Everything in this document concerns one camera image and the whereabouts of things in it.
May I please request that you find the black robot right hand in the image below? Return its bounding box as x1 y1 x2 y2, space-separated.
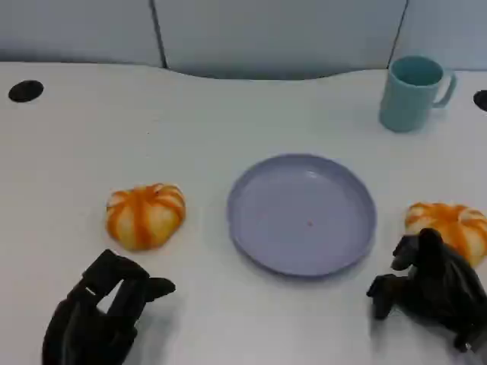
366 227 487 353

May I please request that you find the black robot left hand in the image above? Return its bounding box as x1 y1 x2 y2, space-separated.
41 249 177 365

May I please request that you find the orange and white bread roll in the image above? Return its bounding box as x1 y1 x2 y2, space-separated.
404 202 487 267
105 182 187 252

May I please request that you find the lilac plate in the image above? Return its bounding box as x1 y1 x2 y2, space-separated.
227 153 378 278

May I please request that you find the pale green mug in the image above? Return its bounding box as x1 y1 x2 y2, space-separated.
377 55 457 133

